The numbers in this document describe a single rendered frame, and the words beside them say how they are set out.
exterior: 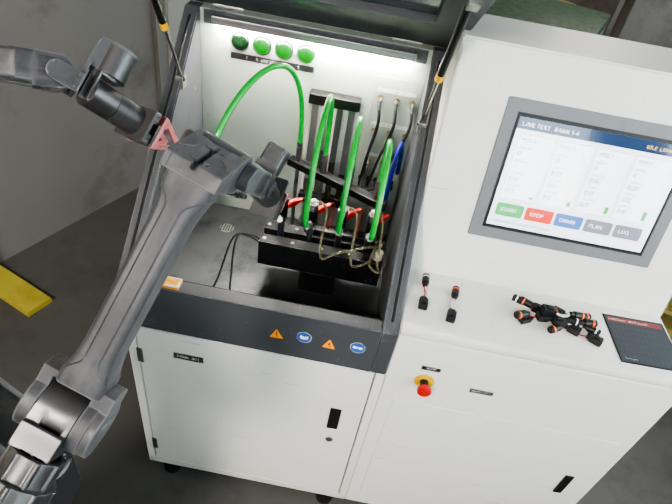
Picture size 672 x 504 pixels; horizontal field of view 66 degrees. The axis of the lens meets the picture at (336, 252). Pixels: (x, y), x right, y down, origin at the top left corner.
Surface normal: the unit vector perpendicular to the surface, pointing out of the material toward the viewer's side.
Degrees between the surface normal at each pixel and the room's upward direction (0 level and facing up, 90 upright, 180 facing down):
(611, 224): 76
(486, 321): 0
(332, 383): 90
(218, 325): 90
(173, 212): 58
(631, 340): 0
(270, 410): 90
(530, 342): 0
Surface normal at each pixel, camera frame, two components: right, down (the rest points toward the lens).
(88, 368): -0.01, 0.13
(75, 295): 0.14, -0.76
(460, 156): -0.10, 0.43
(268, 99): -0.14, 0.63
